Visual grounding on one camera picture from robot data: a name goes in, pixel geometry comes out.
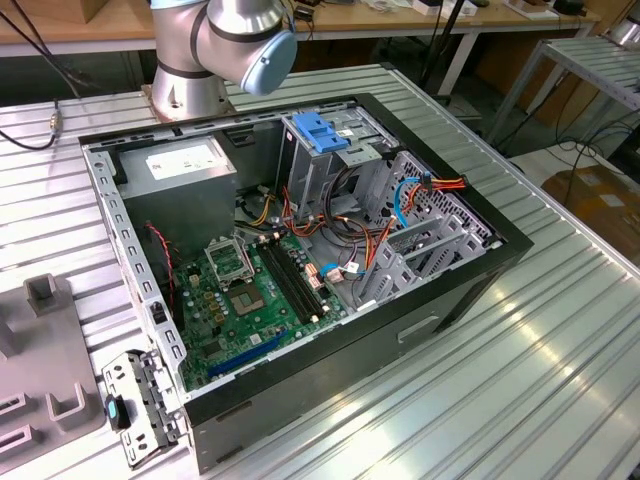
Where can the grey power supply unit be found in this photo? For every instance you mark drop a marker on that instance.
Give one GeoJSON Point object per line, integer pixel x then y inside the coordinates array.
{"type": "Point", "coordinates": [175, 210]}

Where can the wooden desk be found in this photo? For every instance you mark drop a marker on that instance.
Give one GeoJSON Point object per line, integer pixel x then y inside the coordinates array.
{"type": "Point", "coordinates": [100, 30]}

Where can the small white box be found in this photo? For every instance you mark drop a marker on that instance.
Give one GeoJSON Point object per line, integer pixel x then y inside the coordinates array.
{"type": "Point", "coordinates": [429, 6]}

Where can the plain brown cardboard box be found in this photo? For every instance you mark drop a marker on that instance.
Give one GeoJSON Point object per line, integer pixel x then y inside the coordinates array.
{"type": "Point", "coordinates": [92, 10]}

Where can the metal slat side table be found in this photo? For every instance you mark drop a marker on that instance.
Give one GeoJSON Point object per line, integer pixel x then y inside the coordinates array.
{"type": "Point", "coordinates": [600, 65]}

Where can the blue expansion slot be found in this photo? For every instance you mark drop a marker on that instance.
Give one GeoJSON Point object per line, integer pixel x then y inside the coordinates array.
{"type": "Point", "coordinates": [248, 353]}

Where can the grey expansion bracket clamp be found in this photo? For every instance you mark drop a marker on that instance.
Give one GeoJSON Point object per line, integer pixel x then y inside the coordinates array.
{"type": "Point", "coordinates": [132, 385]}

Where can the black clip with blue button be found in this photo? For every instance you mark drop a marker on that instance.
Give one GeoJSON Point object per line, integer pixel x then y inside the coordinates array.
{"type": "Point", "coordinates": [114, 412]}

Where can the grey parts rack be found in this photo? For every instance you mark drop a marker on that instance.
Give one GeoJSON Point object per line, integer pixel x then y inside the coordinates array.
{"type": "Point", "coordinates": [45, 350]}

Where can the blue plastic drive latch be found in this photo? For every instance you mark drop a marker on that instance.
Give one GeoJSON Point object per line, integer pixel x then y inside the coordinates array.
{"type": "Point", "coordinates": [315, 130]}

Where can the green motherboard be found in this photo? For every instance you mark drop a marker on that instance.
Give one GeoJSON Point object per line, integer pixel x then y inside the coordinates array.
{"type": "Point", "coordinates": [260, 325]}

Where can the thin metal locking lever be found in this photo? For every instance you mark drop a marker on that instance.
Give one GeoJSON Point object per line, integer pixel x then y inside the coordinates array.
{"type": "Point", "coordinates": [246, 260]}

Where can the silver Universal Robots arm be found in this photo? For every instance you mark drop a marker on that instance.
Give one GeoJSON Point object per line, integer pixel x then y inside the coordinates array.
{"type": "Point", "coordinates": [225, 30]}

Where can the labelled flat cardboard box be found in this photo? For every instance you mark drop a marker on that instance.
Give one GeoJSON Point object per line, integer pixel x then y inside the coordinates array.
{"type": "Point", "coordinates": [600, 200]}

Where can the black round device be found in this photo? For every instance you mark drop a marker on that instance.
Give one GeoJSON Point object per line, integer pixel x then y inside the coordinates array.
{"type": "Point", "coordinates": [570, 6]}

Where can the black open PC case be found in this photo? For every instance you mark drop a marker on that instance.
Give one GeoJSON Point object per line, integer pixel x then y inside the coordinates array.
{"type": "Point", "coordinates": [325, 380]}

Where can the CPU socket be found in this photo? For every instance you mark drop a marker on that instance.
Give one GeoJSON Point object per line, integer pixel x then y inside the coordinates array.
{"type": "Point", "coordinates": [245, 301]}

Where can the grey optical drive cage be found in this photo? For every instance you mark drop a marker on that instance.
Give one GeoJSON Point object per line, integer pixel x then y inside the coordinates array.
{"type": "Point", "coordinates": [300, 175]}

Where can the black RAM slot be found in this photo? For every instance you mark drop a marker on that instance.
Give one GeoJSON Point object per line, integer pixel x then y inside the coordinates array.
{"type": "Point", "coordinates": [301, 276]}
{"type": "Point", "coordinates": [295, 279]}
{"type": "Point", "coordinates": [288, 281]}
{"type": "Point", "coordinates": [281, 282]}

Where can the grey metal disk bay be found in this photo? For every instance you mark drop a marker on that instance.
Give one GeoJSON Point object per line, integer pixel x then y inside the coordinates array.
{"type": "Point", "coordinates": [440, 250]}

